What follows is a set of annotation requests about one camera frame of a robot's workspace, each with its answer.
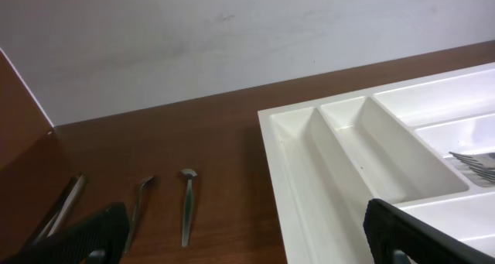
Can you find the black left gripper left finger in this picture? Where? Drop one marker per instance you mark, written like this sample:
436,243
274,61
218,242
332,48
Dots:
99,238

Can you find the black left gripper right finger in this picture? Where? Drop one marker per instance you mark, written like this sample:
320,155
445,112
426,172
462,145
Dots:
394,236

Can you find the steel fork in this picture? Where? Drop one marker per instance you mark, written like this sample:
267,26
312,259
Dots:
480,172
484,160

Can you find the small steel spoon left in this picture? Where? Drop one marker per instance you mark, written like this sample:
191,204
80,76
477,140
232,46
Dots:
136,210

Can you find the small steel spoon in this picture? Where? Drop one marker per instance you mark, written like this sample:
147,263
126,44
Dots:
136,210
188,206

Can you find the white cutlery tray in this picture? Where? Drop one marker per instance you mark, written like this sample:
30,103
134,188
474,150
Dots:
398,142

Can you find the small steel spoon right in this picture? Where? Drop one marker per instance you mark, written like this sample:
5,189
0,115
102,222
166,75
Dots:
188,206

